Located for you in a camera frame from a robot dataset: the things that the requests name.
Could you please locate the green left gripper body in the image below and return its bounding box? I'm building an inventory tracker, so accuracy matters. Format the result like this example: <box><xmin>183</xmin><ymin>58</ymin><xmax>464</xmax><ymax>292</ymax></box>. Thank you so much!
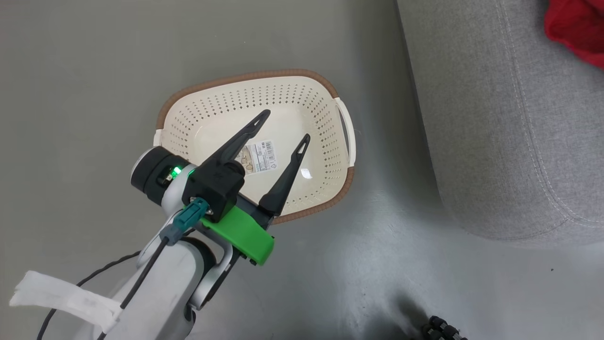
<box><xmin>201</xmin><ymin>197</ymin><xmax>275</xmax><ymax>266</ymax></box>

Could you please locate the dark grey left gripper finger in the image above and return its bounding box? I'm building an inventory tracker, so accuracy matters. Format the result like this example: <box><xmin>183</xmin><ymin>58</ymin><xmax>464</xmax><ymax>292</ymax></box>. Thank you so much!
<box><xmin>258</xmin><ymin>134</ymin><xmax>311</xmax><ymax>218</ymax></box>
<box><xmin>201</xmin><ymin>109</ymin><xmax>271</xmax><ymax>168</ymax></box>

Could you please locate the plain red garment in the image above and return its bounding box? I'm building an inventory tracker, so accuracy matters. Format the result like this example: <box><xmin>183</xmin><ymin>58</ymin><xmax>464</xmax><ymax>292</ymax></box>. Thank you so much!
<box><xmin>544</xmin><ymin>0</ymin><xmax>604</xmax><ymax>70</ymax></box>

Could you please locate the cream perforated laundry basket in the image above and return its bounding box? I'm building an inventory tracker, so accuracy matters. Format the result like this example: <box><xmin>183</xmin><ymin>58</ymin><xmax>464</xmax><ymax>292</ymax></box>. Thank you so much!
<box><xmin>153</xmin><ymin>69</ymin><xmax>356</xmax><ymax>225</ymax></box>

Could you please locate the white barcode sticker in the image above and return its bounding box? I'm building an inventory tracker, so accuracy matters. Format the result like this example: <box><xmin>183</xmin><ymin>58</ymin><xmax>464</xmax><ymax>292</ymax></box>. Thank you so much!
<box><xmin>235</xmin><ymin>139</ymin><xmax>277</xmax><ymax>175</ymax></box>

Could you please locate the white tape strip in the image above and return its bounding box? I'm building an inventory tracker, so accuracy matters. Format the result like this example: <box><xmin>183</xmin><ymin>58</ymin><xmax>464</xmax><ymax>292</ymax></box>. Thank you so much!
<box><xmin>9</xmin><ymin>270</ymin><xmax>122</xmax><ymax>334</ymax></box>

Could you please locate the grey fabric sofa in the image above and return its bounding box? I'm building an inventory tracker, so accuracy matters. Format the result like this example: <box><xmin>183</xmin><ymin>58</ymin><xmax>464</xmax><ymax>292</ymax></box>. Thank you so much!
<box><xmin>396</xmin><ymin>0</ymin><xmax>604</xmax><ymax>247</ymax></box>

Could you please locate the thin black teal-plug left cable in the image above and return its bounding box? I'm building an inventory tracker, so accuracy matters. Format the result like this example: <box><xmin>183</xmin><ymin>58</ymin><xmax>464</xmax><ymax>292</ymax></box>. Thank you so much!
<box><xmin>97</xmin><ymin>197</ymin><xmax>210</xmax><ymax>340</ymax></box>

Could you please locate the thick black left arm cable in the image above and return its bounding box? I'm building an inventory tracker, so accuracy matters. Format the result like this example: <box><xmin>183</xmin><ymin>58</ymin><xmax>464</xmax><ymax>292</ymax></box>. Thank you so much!
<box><xmin>37</xmin><ymin>252</ymin><xmax>142</xmax><ymax>340</ymax></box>

